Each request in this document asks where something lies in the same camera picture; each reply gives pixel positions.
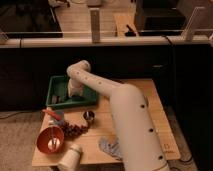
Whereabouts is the black box at back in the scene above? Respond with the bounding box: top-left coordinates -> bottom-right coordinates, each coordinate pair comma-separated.
134,0 -> 185,36

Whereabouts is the small metal cup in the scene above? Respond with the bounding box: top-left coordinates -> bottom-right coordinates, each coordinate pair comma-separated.
83,110 -> 95,122

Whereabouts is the blue grey cloth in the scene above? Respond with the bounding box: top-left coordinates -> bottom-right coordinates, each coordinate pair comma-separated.
98,137 -> 122,161

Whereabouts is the bunch of purple grapes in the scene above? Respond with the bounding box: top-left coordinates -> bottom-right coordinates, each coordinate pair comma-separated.
61,122 -> 90,139

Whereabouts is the green plastic tray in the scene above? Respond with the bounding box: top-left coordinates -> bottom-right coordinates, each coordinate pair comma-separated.
46,75 -> 99,109

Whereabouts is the orange bowl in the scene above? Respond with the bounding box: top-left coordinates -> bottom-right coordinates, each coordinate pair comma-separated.
36,126 -> 64,154

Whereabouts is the metal spoon in bowl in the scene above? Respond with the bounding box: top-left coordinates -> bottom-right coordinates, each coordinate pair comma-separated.
50,126 -> 56,150

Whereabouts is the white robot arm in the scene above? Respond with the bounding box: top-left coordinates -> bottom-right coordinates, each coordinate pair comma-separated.
67,60 -> 170,171

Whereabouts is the black monitor at back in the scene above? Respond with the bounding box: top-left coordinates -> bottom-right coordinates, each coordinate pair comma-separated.
0,0 -> 62,38

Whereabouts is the small dark block in tray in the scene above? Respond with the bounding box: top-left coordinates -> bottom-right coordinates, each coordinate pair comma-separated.
51,95 -> 58,104

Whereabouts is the grey post on divider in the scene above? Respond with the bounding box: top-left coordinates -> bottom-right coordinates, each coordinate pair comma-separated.
90,8 -> 100,43

